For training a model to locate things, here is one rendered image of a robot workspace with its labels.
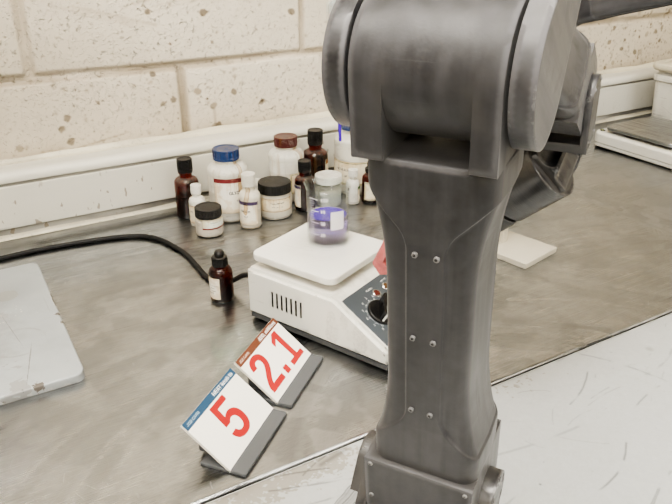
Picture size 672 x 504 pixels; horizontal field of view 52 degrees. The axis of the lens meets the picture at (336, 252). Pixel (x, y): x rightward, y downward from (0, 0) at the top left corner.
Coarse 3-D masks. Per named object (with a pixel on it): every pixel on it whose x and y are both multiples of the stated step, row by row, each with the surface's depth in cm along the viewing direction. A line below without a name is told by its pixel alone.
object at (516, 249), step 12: (504, 240) 101; (516, 240) 102; (528, 240) 102; (504, 252) 98; (516, 252) 98; (528, 252) 98; (540, 252) 98; (552, 252) 99; (516, 264) 96; (528, 264) 95
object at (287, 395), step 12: (300, 360) 74; (312, 360) 75; (300, 372) 73; (312, 372) 73; (252, 384) 70; (288, 384) 71; (300, 384) 71; (264, 396) 69; (276, 396) 69; (288, 396) 69
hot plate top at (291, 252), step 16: (304, 224) 87; (288, 240) 83; (304, 240) 83; (352, 240) 83; (368, 240) 83; (256, 256) 80; (272, 256) 79; (288, 256) 79; (304, 256) 79; (320, 256) 79; (336, 256) 79; (352, 256) 79; (368, 256) 79; (304, 272) 76; (320, 272) 76; (336, 272) 76; (352, 272) 77
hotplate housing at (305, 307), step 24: (264, 264) 81; (264, 288) 80; (288, 288) 78; (312, 288) 76; (336, 288) 76; (264, 312) 82; (288, 312) 79; (312, 312) 77; (336, 312) 74; (312, 336) 78; (336, 336) 76; (360, 336) 74; (384, 360) 73
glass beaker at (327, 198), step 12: (312, 180) 82; (324, 180) 82; (336, 180) 82; (312, 192) 78; (324, 192) 78; (336, 192) 78; (348, 192) 80; (312, 204) 79; (324, 204) 78; (336, 204) 79; (348, 204) 80; (312, 216) 80; (324, 216) 79; (336, 216) 79; (348, 216) 81; (312, 228) 81; (324, 228) 80; (336, 228) 80; (348, 228) 82; (312, 240) 81; (324, 240) 80; (336, 240) 81
